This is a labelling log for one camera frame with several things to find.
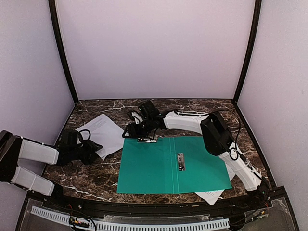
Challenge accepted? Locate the green plastic folder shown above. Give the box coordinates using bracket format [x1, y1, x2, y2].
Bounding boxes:
[117, 136, 232, 194]

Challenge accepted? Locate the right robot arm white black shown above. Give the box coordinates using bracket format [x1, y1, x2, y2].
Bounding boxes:
[122, 109, 270, 198]

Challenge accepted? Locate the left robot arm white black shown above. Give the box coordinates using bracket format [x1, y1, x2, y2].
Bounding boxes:
[0, 129, 103, 199]

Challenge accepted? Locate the metal top clip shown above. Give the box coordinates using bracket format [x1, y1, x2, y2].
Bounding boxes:
[137, 137, 158, 143]

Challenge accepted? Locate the left white paper sheet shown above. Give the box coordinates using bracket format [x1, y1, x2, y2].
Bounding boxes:
[77, 114, 124, 160]

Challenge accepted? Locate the metal centre spring clip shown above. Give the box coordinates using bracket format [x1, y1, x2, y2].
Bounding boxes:
[177, 153, 186, 171]

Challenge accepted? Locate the right printed paper sheet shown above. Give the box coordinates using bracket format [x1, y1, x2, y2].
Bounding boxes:
[195, 165, 235, 205]

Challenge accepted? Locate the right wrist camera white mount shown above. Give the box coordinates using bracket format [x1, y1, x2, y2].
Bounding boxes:
[127, 101, 161, 125]

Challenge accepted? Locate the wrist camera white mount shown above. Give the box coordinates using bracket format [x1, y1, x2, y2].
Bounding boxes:
[59, 129, 91, 148]
[127, 101, 161, 125]

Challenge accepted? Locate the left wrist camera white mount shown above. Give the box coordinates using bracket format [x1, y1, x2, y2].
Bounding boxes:
[59, 129, 91, 148]

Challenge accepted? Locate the white slotted cable duct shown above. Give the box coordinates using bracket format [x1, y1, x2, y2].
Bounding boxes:
[30, 206, 230, 231]

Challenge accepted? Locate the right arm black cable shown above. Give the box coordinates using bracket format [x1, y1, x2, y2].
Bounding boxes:
[216, 110, 256, 174]

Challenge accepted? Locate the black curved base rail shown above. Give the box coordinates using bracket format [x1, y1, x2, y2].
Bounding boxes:
[20, 186, 286, 220]

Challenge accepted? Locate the left black frame post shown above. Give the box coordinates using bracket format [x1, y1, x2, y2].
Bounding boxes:
[48, 0, 79, 104]

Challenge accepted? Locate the black frame post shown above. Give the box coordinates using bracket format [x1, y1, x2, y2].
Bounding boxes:
[233, 0, 262, 104]
[48, 0, 79, 104]

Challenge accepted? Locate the right black frame post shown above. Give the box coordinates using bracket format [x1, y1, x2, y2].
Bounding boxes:
[233, 0, 262, 104]

